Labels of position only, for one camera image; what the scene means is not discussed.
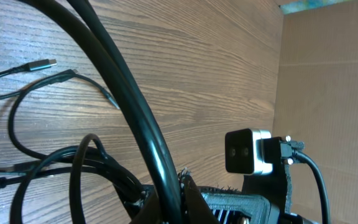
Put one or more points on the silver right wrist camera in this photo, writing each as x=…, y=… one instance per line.
x=244, y=152

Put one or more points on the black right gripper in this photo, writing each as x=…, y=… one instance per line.
x=264, y=198

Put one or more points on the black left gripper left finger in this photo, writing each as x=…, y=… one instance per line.
x=147, y=210

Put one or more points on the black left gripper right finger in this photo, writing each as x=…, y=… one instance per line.
x=195, y=209

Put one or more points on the brown cardboard back panel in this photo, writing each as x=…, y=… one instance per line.
x=317, y=97

